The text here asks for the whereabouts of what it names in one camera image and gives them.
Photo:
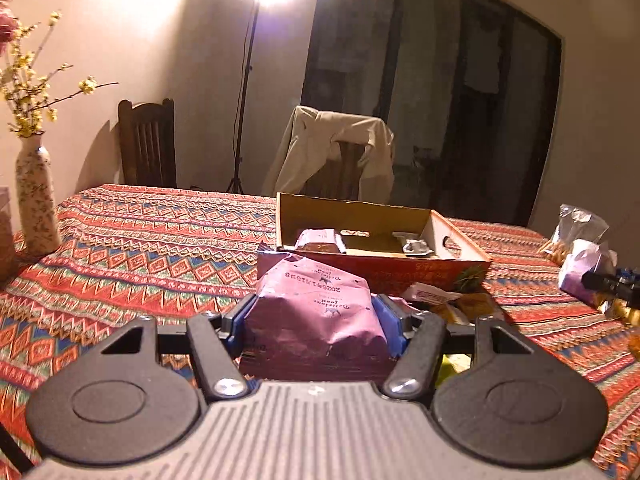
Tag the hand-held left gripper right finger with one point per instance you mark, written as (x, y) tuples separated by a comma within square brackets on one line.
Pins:
[(392, 325)]

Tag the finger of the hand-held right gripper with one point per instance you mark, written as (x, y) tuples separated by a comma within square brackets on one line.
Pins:
[(600, 282)]

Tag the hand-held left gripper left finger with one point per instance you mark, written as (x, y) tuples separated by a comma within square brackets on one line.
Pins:
[(235, 330)]

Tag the red cardboard box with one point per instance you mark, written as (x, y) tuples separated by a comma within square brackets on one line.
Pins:
[(380, 266)]

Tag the pink snack packet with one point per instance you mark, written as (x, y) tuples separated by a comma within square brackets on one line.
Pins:
[(315, 310)]

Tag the bag of yellow snacks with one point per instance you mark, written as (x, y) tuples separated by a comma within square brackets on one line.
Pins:
[(620, 310)]

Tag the pale pink snack bag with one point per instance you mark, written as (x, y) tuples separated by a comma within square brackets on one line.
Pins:
[(582, 267)]

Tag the white label snack packet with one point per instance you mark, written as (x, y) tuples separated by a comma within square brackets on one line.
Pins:
[(430, 292)]

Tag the clear plastic bag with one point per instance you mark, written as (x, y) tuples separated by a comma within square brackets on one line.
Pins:
[(575, 230)]

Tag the yellow snack packet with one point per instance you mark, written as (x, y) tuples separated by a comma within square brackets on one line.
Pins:
[(470, 307)]

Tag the silver snack packet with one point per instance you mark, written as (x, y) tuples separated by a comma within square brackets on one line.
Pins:
[(417, 246)]

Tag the purple snack packet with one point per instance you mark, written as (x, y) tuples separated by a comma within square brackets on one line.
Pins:
[(320, 239)]

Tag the wooden chair with jacket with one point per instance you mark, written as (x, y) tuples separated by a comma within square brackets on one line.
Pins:
[(345, 170)]

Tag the beige jacket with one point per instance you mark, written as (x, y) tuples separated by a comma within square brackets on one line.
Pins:
[(310, 150)]

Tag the dark wooden chair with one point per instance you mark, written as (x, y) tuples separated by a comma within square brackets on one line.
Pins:
[(147, 145)]

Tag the dark glass doors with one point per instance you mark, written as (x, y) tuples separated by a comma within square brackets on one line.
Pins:
[(450, 110)]

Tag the black light stand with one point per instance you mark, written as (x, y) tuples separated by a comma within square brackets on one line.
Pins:
[(245, 95)]

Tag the slim floral vase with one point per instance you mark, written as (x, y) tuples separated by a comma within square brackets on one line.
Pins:
[(35, 200)]

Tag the yellow flower branches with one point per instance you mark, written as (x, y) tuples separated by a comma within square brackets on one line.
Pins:
[(24, 105)]

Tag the pink dried roses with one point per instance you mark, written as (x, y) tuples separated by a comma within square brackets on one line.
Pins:
[(7, 27)]

